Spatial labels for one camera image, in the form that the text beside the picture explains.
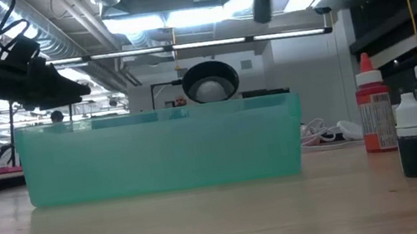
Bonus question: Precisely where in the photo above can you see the red food coloring bottle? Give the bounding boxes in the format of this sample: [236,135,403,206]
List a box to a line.
[348,49,400,156]

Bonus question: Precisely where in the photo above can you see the person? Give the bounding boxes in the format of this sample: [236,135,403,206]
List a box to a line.
[172,94,189,109]
[48,109,65,125]

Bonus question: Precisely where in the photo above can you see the black stand pole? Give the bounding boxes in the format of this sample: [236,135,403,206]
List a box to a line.
[0,101,24,168]

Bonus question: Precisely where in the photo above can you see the long ceiling light bar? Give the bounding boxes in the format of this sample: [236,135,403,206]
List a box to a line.
[44,14,335,80]

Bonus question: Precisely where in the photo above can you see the pink tray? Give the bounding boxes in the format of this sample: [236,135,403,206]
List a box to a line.
[0,163,24,175]

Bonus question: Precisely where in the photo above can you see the green translucent plastic bin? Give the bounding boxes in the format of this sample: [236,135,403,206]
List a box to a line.
[12,84,313,218]

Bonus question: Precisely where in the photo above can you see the white round spot lamp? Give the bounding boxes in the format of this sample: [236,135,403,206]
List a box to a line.
[178,56,244,108]

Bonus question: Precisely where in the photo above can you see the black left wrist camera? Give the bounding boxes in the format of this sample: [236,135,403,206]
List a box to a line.
[0,32,45,71]

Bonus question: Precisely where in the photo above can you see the white lamp cable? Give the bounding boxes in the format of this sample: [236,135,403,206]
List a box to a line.
[297,111,365,154]

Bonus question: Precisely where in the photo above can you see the white round cable switch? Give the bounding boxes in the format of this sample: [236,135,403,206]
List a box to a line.
[334,116,366,144]

